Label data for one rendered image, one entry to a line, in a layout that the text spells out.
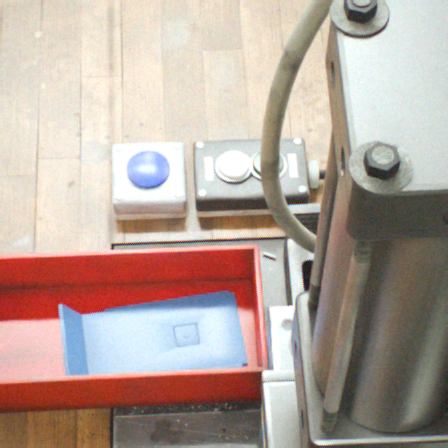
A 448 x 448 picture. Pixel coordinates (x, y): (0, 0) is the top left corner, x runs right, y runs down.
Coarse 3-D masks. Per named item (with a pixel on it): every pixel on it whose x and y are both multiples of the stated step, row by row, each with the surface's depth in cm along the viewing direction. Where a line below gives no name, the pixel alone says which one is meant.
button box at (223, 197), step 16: (208, 144) 114; (224, 144) 114; (240, 144) 114; (256, 144) 114; (288, 144) 114; (304, 144) 114; (208, 160) 113; (288, 160) 113; (304, 160) 113; (208, 176) 112; (256, 176) 111; (288, 176) 112; (304, 176) 112; (320, 176) 114; (208, 192) 111; (224, 192) 111; (240, 192) 111; (256, 192) 111; (288, 192) 111; (304, 192) 111; (208, 208) 112; (224, 208) 112; (240, 208) 112; (256, 208) 112
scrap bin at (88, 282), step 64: (0, 256) 104; (64, 256) 104; (128, 256) 104; (192, 256) 105; (256, 256) 104; (0, 320) 107; (256, 320) 104; (0, 384) 98; (64, 384) 98; (128, 384) 99; (192, 384) 100; (256, 384) 100
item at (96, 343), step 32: (64, 320) 104; (96, 320) 106; (128, 320) 106; (160, 320) 106; (192, 320) 106; (224, 320) 106; (64, 352) 102; (96, 352) 105; (128, 352) 105; (160, 352) 105; (192, 352) 105; (224, 352) 105
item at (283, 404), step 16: (272, 320) 80; (288, 320) 80; (272, 336) 80; (288, 336) 80; (272, 352) 79; (288, 352) 79; (272, 368) 79; (288, 368) 79; (272, 384) 74; (288, 384) 74; (272, 400) 73; (288, 400) 73; (272, 416) 72; (288, 416) 73; (272, 432) 72; (288, 432) 72
